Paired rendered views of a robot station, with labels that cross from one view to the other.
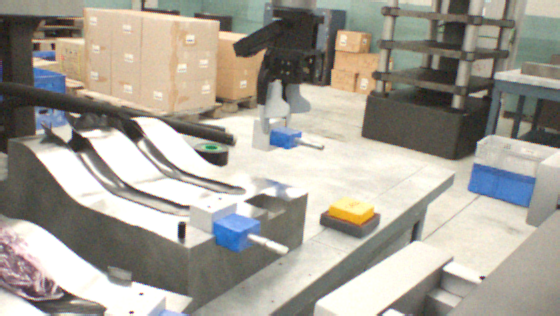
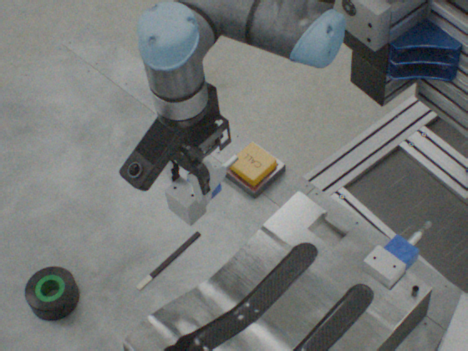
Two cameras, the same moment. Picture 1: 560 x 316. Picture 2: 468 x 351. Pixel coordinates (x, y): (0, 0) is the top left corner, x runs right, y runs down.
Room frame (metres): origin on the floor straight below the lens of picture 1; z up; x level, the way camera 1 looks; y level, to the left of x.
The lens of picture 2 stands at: (0.59, 0.75, 2.10)
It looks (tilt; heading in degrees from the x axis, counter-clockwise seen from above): 55 degrees down; 287
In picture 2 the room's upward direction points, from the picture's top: 7 degrees counter-clockwise
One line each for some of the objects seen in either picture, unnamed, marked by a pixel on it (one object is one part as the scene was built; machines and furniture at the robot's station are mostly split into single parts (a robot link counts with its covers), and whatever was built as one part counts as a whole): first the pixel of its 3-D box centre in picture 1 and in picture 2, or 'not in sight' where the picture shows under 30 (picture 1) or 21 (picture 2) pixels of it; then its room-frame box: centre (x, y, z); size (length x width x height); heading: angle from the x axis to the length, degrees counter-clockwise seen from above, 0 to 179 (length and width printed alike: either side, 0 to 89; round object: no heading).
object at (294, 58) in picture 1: (293, 47); (190, 124); (0.89, 0.00, 1.09); 0.09 x 0.08 x 0.12; 58
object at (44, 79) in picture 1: (23, 84); not in sight; (4.11, 2.17, 0.32); 0.60 x 0.41 x 0.22; 60
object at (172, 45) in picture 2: not in sight; (172, 49); (0.89, 0.00, 1.25); 0.09 x 0.08 x 0.11; 73
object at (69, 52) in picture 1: (87, 59); not in sight; (5.68, 2.27, 0.34); 0.63 x 0.45 x 0.40; 54
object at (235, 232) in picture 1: (243, 234); (403, 250); (0.57, 0.04, 0.89); 0.13 x 0.05 x 0.05; 58
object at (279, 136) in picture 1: (290, 139); (207, 182); (0.88, -0.01, 0.93); 0.13 x 0.05 x 0.05; 58
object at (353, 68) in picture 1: (363, 63); not in sight; (7.47, -1.01, 0.42); 0.86 x 0.33 x 0.83; 54
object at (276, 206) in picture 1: (264, 213); (329, 235); (0.68, 0.02, 0.87); 0.05 x 0.05 x 0.04; 58
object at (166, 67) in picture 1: (149, 63); not in sight; (4.94, 1.36, 0.47); 1.22 x 0.80 x 0.94; 58
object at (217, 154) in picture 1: (211, 154); (52, 292); (1.11, 0.16, 0.82); 0.08 x 0.08 x 0.04
